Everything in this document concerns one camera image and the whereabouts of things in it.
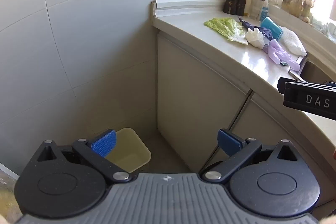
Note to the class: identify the beige cabinet door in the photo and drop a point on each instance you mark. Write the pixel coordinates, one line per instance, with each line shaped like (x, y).
(275, 129)
(194, 98)

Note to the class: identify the green cabbage leaf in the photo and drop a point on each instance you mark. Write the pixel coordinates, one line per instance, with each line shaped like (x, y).
(223, 27)

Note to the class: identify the clear rectangular glass container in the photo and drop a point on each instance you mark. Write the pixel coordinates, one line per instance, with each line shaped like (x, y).
(255, 8)

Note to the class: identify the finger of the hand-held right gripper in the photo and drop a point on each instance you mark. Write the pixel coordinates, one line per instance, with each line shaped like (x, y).
(281, 83)

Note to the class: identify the white foam fruit net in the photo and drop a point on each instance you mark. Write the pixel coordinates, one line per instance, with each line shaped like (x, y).
(292, 41)

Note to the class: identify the patterned plastic bag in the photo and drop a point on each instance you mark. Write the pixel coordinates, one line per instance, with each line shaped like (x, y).
(6, 192)

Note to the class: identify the clear spray bottle blue label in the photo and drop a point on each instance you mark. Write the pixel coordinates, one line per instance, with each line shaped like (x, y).
(264, 11)

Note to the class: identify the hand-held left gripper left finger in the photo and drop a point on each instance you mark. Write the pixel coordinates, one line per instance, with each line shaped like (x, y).
(104, 144)

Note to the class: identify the dark blue plastic wrapper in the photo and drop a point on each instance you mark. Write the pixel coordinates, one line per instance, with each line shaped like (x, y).
(262, 32)

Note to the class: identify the cream plastic trash bin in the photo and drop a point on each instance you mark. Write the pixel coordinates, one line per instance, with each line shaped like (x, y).
(128, 153)

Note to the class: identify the purple rubber glove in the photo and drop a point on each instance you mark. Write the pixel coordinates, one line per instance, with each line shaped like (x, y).
(279, 53)

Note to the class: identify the stainless steel sink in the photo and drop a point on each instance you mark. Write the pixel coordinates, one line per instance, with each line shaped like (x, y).
(315, 73)

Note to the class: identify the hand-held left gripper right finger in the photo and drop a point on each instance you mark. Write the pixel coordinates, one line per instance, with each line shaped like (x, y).
(229, 144)

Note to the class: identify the teal cup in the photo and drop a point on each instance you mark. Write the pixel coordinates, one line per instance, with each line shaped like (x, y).
(271, 28)

